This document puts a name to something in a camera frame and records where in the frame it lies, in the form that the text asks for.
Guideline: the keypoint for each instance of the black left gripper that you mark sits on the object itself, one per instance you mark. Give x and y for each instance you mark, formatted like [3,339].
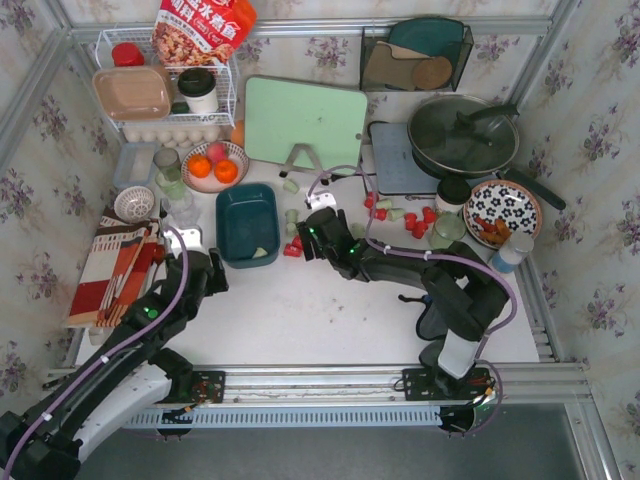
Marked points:
[212,273]

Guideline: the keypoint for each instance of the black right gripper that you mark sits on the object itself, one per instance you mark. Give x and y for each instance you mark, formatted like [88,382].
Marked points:
[310,240]

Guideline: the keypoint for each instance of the green capsule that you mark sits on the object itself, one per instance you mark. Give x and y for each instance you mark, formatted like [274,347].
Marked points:
[358,230]
[290,186]
[259,253]

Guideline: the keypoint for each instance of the clear glass cup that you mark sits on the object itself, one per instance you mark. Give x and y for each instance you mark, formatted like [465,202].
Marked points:
[184,211]

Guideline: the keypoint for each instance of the teal storage basket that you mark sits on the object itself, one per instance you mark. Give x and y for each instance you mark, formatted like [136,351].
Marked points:
[247,218]

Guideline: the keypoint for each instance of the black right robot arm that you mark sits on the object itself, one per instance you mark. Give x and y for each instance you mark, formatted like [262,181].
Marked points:
[466,300]

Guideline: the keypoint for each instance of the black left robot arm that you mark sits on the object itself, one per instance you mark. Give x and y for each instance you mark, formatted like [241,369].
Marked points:
[132,370]

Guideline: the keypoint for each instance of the white strainer basket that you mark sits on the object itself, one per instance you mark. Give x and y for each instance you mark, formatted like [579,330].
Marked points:
[134,204]

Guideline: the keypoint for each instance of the white black-lid coffee cup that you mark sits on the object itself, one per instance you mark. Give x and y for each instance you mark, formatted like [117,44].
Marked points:
[198,87]

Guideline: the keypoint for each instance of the red capsule left lower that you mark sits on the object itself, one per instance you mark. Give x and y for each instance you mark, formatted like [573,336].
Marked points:
[291,250]

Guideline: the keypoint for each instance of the red capsule by cooker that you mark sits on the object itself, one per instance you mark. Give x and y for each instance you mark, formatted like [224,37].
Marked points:
[371,201]

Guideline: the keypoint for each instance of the red capsule right middle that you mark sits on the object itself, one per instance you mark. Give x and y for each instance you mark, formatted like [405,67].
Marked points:
[380,214]

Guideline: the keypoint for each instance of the patterned orange cloth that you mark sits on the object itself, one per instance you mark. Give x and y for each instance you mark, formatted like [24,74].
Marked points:
[115,270]

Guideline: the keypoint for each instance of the fruit bowl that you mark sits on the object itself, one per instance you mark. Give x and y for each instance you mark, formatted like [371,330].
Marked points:
[210,184]

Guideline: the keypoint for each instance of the grey induction cooker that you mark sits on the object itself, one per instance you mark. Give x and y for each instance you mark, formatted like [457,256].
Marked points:
[394,165]

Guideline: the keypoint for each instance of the green glass jar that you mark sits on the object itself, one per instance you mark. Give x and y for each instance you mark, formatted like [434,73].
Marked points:
[169,177]

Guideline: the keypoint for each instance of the orange fruit right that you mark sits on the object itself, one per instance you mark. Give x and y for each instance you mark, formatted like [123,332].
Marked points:
[226,171]

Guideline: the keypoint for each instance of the orange fruit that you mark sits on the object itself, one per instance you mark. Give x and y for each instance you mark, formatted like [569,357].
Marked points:
[199,166]
[226,171]

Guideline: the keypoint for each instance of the orange fruit left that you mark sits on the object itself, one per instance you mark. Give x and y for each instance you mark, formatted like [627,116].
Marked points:
[199,166]

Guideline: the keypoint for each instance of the green plastic cup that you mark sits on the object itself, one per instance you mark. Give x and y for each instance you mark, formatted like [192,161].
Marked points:
[448,228]

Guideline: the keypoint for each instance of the red apple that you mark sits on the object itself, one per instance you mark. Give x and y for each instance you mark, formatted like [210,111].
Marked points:
[216,152]

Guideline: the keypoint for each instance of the clear food container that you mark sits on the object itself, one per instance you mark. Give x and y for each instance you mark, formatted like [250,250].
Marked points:
[135,166]

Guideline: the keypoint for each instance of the green cutting board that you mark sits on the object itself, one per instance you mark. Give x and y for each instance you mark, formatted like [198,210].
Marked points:
[280,114]

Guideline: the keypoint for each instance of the black-lid white jar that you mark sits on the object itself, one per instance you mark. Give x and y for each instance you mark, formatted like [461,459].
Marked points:
[451,195]

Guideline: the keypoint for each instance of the orange behind board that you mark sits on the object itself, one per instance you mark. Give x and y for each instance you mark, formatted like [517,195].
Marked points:
[238,134]

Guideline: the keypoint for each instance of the egg carton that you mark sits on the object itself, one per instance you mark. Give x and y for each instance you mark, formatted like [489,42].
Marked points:
[172,136]

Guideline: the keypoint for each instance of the black frying pan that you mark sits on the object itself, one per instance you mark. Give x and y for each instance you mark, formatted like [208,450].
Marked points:
[471,138]

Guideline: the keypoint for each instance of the floral blue plate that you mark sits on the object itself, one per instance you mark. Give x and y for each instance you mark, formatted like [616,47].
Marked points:
[497,209]

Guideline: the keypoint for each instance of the white bottle grey cap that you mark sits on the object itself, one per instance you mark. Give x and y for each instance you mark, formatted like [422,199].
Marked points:
[515,249]

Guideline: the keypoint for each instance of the round cork coaster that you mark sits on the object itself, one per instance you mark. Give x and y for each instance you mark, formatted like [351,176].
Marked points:
[432,73]

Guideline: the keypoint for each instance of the black mesh organizer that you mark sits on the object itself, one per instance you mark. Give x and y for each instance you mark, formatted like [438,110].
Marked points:
[388,67]

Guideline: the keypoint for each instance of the beige plastic tray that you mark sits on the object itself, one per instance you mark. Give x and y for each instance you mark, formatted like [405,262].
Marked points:
[134,94]

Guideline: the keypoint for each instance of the teal plate in organizer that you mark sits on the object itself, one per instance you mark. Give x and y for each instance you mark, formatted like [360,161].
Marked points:
[431,36]

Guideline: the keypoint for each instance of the red lid jar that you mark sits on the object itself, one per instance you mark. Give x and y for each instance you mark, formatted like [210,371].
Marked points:
[127,54]

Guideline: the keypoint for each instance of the red snack bag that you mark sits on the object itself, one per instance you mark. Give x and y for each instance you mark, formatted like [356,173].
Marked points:
[195,33]

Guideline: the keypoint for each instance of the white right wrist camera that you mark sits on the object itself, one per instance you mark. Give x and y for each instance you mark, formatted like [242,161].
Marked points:
[319,200]

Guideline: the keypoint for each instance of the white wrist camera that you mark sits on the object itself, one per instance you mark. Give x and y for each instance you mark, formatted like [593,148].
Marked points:
[179,240]
[319,200]

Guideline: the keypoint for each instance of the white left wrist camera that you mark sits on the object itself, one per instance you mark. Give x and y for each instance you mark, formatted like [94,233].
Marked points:
[179,240]

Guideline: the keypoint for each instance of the white wire rack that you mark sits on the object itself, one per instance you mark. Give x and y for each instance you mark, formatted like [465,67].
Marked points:
[226,78]

